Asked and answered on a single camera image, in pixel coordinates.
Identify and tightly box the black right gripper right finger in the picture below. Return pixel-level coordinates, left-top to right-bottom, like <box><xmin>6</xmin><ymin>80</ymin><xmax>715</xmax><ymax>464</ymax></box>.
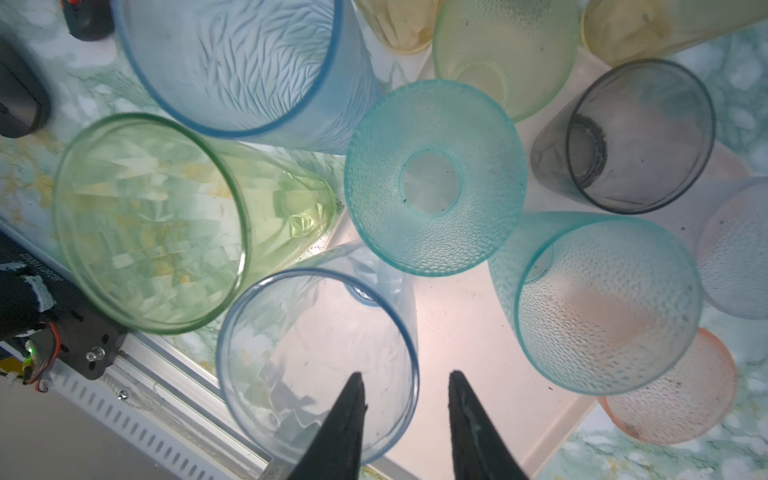
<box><xmin>448</xmin><ymin>370</ymin><xmax>528</xmax><ymax>480</ymax></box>

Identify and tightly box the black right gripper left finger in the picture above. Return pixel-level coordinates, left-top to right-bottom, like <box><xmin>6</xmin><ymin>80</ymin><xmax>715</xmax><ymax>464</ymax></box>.
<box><xmin>289</xmin><ymin>372</ymin><xmax>367</xmax><ymax>480</ymax></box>

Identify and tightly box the teal glass lowest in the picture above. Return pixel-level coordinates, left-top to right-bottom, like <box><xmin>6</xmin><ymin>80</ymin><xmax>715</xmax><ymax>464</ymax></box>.
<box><xmin>488</xmin><ymin>211</ymin><xmax>703</xmax><ymax>396</ymax></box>

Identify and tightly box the pink dotted glass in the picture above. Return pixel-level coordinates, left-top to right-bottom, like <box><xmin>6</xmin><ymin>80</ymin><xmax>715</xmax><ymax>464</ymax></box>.
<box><xmin>598</xmin><ymin>328</ymin><xmax>738</xmax><ymax>445</ymax></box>

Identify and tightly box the teal glass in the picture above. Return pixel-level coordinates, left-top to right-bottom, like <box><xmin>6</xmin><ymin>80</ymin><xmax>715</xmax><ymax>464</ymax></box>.
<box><xmin>344</xmin><ymin>80</ymin><xmax>527</xmax><ymax>277</ymax></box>

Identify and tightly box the clear dotted glass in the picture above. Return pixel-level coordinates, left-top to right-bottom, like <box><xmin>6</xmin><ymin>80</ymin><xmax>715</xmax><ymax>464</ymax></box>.
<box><xmin>642</xmin><ymin>176</ymin><xmax>767</xmax><ymax>320</ymax></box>

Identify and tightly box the small grey glass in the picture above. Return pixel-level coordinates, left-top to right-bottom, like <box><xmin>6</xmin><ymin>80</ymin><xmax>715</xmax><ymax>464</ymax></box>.
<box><xmin>530</xmin><ymin>59</ymin><xmax>716</xmax><ymax>215</ymax></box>

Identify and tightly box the blue short glass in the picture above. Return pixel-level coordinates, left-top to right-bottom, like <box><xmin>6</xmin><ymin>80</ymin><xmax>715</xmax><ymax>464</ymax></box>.
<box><xmin>111</xmin><ymin>0</ymin><xmax>381</xmax><ymax>155</ymax></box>

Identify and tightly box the light green short glass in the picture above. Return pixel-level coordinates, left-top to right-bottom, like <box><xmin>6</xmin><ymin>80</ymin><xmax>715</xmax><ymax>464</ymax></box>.
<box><xmin>432</xmin><ymin>0</ymin><xmax>579</xmax><ymax>122</ymax></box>

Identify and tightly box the beige plastic tray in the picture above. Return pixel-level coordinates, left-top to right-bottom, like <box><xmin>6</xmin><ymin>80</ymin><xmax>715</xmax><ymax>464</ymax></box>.
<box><xmin>323</xmin><ymin>47</ymin><xmax>757</xmax><ymax>480</ymax></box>

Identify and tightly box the yellow short glass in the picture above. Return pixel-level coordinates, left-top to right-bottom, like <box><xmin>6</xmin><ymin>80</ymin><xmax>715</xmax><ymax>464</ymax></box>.
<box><xmin>355</xmin><ymin>0</ymin><xmax>443</xmax><ymax>55</ymax></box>

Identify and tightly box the tall yellow glass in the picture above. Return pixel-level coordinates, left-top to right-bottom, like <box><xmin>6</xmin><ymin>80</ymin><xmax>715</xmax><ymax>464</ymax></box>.
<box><xmin>581</xmin><ymin>0</ymin><xmax>767</xmax><ymax>67</ymax></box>

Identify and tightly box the black computer mouse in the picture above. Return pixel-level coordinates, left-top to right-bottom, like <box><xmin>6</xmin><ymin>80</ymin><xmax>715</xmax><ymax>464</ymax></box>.
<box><xmin>1</xmin><ymin>38</ymin><xmax>51</xmax><ymax>139</ymax></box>

